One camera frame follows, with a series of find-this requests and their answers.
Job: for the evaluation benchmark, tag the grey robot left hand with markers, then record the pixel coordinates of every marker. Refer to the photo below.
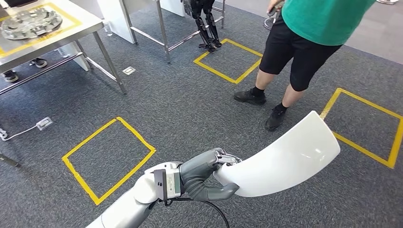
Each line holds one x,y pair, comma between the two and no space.
198,176

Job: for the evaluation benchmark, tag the white curved plastic part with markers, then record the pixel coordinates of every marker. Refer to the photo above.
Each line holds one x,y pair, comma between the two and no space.
283,163

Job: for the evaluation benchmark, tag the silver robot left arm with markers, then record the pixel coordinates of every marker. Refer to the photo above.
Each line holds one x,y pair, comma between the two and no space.
126,210

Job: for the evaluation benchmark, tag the silver wheel cover part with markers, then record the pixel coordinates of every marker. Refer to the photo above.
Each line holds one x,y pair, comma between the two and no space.
31,23

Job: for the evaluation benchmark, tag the yellow tape square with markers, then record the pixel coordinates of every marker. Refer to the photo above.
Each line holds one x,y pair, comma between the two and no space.
234,81
118,120

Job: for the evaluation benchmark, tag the silver floor outlet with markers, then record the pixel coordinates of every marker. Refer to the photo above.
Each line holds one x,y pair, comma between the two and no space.
44,123
129,70

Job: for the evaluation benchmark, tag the white panel desk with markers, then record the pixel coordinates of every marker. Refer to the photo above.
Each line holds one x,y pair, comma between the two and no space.
173,6
74,56
115,19

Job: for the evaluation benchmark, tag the person's hand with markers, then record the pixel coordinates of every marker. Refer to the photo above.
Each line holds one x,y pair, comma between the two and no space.
274,3

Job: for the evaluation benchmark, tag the black metal leg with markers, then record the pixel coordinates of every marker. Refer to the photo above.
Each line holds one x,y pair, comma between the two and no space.
9,161

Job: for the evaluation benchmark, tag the person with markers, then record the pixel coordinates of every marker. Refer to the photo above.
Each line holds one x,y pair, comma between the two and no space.
314,22

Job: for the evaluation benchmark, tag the person's shoe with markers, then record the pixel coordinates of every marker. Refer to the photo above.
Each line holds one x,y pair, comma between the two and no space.
9,77
39,63

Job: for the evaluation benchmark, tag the black object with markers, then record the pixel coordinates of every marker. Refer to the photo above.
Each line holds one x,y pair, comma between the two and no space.
19,2

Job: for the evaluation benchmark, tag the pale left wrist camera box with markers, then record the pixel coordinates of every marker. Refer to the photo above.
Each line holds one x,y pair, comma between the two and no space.
171,184

